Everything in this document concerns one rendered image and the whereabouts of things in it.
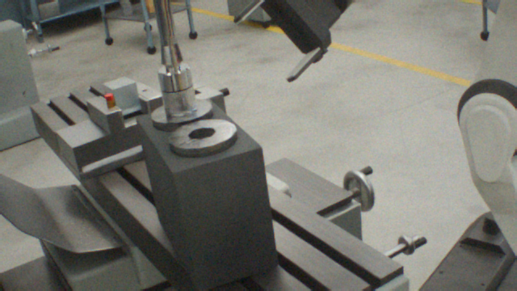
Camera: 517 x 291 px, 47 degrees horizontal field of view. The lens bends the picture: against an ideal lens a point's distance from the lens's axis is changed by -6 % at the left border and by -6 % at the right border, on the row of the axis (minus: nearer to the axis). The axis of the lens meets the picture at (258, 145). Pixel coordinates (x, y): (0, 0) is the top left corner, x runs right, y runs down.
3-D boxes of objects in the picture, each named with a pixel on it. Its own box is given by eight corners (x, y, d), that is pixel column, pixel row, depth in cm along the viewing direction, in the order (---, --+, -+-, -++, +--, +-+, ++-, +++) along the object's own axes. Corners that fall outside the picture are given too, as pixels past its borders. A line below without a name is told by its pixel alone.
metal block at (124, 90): (130, 103, 132) (124, 76, 130) (141, 109, 128) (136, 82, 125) (108, 110, 130) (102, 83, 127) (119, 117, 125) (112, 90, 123)
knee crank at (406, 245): (417, 238, 165) (417, 220, 162) (432, 247, 160) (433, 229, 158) (355, 274, 155) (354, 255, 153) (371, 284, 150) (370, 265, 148)
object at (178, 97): (201, 111, 89) (195, 74, 87) (169, 120, 88) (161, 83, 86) (192, 102, 93) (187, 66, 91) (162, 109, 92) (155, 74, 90)
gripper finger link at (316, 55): (294, 73, 84) (319, 46, 86) (282, 80, 87) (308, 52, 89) (302, 82, 84) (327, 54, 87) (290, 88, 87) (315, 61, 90)
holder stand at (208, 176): (227, 200, 106) (208, 89, 98) (280, 266, 87) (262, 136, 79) (158, 221, 103) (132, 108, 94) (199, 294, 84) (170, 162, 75)
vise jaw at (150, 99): (150, 96, 138) (147, 79, 136) (175, 109, 128) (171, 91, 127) (126, 104, 135) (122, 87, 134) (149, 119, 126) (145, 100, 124)
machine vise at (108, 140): (199, 107, 147) (191, 63, 143) (232, 124, 136) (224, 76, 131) (60, 158, 131) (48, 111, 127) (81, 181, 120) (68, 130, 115)
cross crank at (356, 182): (358, 196, 172) (355, 158, 167) (387, 212, 162) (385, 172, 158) (312, 218, 165) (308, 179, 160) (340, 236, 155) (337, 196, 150)
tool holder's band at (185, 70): (195, 74, 87) (193, 68, 87) (161, 83, 86) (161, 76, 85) (187, 66, 91) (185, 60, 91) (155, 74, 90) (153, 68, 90)
